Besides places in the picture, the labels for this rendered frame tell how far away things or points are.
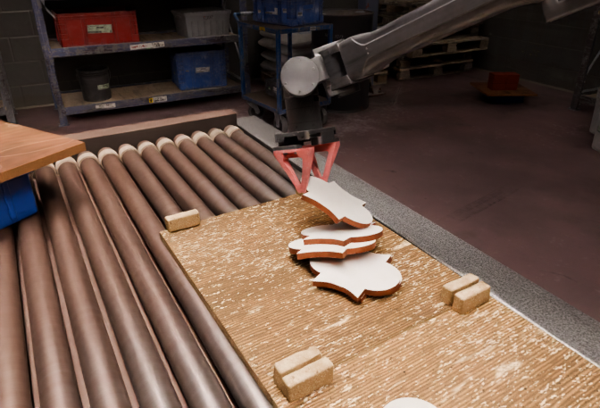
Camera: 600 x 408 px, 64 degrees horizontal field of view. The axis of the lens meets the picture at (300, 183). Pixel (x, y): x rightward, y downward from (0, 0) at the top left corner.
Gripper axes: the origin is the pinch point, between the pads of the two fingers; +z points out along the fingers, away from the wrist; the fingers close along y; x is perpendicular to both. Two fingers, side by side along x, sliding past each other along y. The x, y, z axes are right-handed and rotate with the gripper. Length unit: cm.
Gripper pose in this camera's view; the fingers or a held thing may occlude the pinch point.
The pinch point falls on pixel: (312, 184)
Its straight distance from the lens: 81.6
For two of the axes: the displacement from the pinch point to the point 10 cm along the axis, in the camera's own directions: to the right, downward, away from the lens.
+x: -8.5, 0.4, 5.2
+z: 1.2, 9.8, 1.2
